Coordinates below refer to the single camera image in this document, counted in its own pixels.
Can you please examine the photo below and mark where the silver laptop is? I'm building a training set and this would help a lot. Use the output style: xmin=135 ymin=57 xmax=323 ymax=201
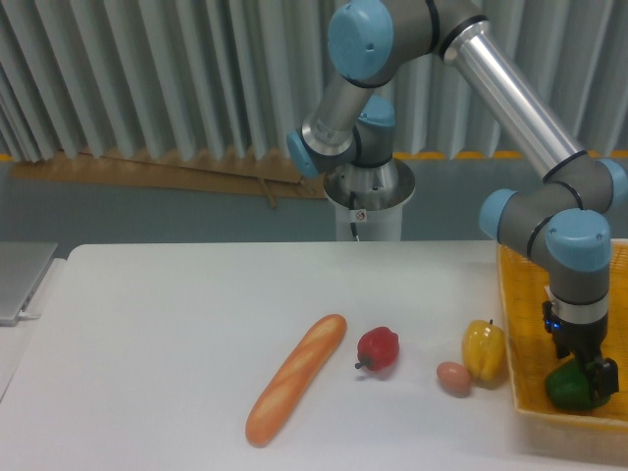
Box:
xmin=1 ymin=241 xmax=57 ymax=327

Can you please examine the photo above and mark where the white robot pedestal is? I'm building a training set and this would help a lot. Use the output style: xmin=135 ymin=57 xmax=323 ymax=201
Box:
xmin=324 ymin=158 xmax=415 ymax=241

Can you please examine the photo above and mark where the baguette bread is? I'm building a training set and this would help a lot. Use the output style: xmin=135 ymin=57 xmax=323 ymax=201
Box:
xmin=244 ymin=314 xmax=347 ymax=447

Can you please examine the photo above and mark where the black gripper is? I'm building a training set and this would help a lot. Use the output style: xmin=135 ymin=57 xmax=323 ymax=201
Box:
xmin=548 ymin=315 xmax=619 ymax=398

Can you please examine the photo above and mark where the black cable on pedestal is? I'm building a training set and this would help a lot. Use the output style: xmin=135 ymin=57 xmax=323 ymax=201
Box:
xmin=348 ymin=191 xmax=361 ymax=242

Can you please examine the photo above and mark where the brown egg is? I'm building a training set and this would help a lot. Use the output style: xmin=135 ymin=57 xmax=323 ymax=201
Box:
xmin=437 ymin=361 xmax=472 ymax=395

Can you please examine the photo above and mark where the yellow woven basket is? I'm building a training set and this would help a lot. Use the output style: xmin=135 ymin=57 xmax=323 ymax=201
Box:
xmin=497 ymin=239 xmax=627 ymax=436

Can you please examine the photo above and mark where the red bell pepper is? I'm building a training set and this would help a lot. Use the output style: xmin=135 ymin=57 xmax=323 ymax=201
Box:
xmin=354 ymin=326 xmax=399 ymax=372

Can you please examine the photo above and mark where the green bell pepper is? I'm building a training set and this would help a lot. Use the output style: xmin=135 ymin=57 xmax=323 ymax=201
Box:
xmin=545 ymin=358 xmax=610 ymax=411

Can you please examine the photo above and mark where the yellow bell pepper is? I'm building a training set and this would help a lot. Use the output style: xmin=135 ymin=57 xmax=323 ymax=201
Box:
xmin=461 ymin=319 xmax=506 ymax=383

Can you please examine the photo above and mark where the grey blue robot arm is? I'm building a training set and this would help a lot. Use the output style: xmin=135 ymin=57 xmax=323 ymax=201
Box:
xmin=287 ymin=1 xmax=627 ymax=401

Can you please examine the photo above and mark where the brown cardboard sheet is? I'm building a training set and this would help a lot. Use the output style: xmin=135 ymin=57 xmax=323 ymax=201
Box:
xmin=10 ymin=151 xmax=324 ymax=208

